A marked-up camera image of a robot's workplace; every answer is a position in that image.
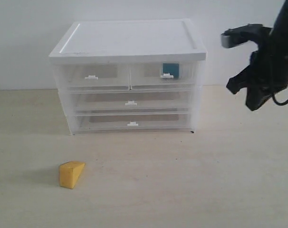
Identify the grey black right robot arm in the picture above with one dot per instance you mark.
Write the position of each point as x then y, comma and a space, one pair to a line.
279, 31

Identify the yellow cheese wedge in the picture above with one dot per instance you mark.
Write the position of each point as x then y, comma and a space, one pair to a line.
69, 173

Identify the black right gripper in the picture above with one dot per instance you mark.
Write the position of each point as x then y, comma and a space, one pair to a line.
264, 77

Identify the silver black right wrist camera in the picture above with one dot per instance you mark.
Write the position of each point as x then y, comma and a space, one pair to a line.
234, 37

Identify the white plastic drawer cabinet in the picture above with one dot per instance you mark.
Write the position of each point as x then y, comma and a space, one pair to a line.
128, 43

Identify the bottom wide clear drawer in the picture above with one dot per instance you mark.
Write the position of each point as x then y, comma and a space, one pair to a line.
177, 120

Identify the middle wide clear drawer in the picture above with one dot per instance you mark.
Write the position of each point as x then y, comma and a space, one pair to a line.
129, 100

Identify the wide clear drawer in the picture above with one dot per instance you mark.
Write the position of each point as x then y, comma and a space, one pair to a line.
129, 100
177, 120

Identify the white cap teal bottle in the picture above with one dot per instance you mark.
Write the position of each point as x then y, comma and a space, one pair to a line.
175, 71

